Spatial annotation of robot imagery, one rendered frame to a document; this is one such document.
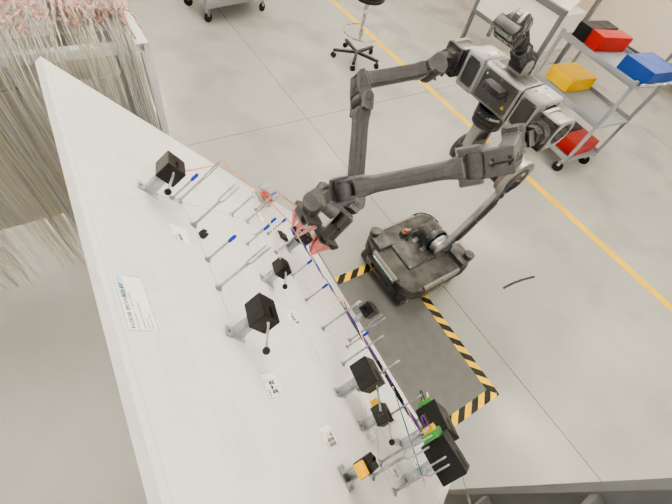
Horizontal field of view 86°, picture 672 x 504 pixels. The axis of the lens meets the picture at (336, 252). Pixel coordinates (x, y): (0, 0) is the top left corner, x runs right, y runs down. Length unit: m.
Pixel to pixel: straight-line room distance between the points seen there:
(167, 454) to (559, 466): 2.43
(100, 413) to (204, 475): 1.81
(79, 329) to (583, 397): 3.11
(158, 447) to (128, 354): 0.12
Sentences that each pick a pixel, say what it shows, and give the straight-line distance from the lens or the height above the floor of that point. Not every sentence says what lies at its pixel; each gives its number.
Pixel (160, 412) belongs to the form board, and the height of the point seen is 1.63.
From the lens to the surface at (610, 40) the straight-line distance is 4.28.
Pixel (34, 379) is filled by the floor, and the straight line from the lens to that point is 2.51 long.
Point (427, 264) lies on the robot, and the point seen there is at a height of 0.24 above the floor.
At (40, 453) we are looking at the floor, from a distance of 2.39.
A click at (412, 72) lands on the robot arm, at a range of 1.59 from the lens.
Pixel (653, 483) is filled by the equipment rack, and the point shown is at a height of 1.55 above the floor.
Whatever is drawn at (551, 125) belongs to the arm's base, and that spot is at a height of 1.49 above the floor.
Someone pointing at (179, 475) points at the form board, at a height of 1.63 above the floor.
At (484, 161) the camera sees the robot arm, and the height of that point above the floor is 1.55.
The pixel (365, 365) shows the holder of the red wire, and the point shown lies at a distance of 0.89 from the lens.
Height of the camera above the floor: 2.15
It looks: 54 degrees down
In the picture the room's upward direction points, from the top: 17 degrees clockwise
